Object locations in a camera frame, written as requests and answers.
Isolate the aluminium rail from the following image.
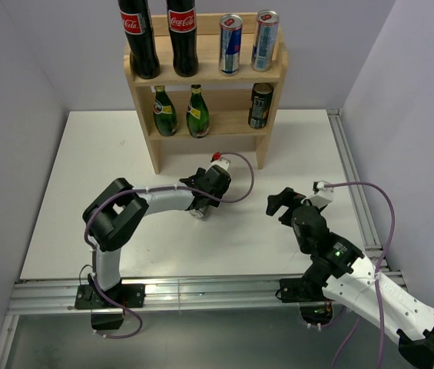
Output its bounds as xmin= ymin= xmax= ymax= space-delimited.
xmin=5 ymin=274 xmax=293 ymax=315
xmin=326 ymin=108 xmax=389 ymax=274

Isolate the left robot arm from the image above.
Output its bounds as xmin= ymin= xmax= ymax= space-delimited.
xmin=82 ymin=158 xmax=231 ymax=307

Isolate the left cola bottle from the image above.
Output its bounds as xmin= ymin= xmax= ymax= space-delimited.
xmin=118 ymin=0 xmax=161 ymax=79

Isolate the black yellow can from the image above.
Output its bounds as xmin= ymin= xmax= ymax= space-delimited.
xmin=189 ymin=206 xmax=209 ymax=219
xmin=248 ymin=83 xmax=273 ymax=129

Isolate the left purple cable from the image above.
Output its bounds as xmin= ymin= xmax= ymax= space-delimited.
xmin=84 ymin=151 xmax=256 ymax=340

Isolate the front aluminium rail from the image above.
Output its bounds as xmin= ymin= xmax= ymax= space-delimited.
xmin=5 ymin=274 xmax=293 ymax=315

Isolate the right side aluminium rail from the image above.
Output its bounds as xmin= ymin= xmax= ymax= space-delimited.
xmin=326 ymin=108 xmax=389 ymax=274

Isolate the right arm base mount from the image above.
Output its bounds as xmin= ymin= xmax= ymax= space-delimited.
xmin=275 ymin=277 xmax=346 ymax=331

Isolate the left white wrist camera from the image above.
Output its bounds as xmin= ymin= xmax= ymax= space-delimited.
xmin=210 ymin=152 xmax=230 ymax=171

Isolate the wooden shelf unit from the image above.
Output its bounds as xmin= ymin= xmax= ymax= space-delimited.
xmin=124 ymin=12 xmax=289 ymax=173

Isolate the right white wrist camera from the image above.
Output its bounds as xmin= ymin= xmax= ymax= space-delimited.
xmin=309 ymin=181 xmax=334 ymax=209

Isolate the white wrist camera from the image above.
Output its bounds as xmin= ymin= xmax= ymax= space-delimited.
xmin=309 ymin=181 xmax=334 ymax=209
xmin=210 ymin=152 xmax=230 ymax=171

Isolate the cola bottle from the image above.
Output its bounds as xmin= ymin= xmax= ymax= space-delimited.
xmin=118 ymin=0 xmax=161 ymax=79
xmin=166 ymin=0 xmax=198 ymax=77

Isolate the green glass bottle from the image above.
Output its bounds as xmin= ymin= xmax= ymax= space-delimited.
xmin=153 ymin=85 xmax=178 ymax=137
xmin=186 ymin=85 xmax=210 ymax=138

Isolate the right cola bottle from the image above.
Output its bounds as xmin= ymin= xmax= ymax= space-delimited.
xmin=166 ymin=0 xmax=198 ymax=77

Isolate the silver blue can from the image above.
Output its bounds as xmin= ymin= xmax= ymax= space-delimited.
xmin=219 ymin=14 xmax=243 ymax=75
xmin=251 ymin=10 xmax=280 ymax=71

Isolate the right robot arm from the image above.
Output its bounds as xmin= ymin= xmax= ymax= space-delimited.
xmin=266 ymin=182 xmax=434 ymax=368

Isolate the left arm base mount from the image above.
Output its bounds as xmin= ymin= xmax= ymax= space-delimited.
xmin=74 ymin=282 xmax=145 ymax=331

